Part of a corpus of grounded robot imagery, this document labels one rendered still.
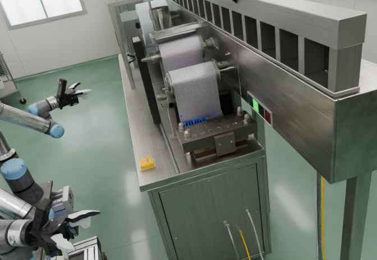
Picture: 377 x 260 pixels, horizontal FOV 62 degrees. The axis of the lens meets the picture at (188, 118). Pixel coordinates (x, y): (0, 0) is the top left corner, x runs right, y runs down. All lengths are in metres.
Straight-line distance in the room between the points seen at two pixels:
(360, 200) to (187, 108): 0.91
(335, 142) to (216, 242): 1.16
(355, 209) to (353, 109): 0.51
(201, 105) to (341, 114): 0.91
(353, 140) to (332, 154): 0.07
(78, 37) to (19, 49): 1.18
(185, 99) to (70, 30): 5.72
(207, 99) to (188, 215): 0.63
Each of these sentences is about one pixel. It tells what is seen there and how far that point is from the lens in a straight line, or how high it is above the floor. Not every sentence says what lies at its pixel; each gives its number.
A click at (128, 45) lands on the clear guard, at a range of 2.62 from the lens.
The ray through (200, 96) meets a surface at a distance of 1.70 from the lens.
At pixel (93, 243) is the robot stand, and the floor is 0.23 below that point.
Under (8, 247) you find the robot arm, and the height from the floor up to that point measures 1.18.
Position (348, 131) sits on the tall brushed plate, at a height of 1.32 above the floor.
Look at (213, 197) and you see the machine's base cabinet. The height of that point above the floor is 0.68.
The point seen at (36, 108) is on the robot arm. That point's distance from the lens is 1.94.
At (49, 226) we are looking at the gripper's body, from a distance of 1.03.
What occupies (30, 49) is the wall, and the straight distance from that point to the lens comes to 7.44.
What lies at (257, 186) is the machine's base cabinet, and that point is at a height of 0.67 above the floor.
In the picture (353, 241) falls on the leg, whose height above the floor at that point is 0.72.
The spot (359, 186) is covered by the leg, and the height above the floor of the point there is 1.02.
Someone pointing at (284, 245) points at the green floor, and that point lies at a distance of 2.40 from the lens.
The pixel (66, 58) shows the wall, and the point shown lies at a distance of 7.38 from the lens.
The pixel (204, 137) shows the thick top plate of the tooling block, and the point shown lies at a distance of 1.58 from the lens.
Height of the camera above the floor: 1.87
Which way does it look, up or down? 28 degrees down
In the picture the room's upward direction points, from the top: 11 degrees counter-clockwise
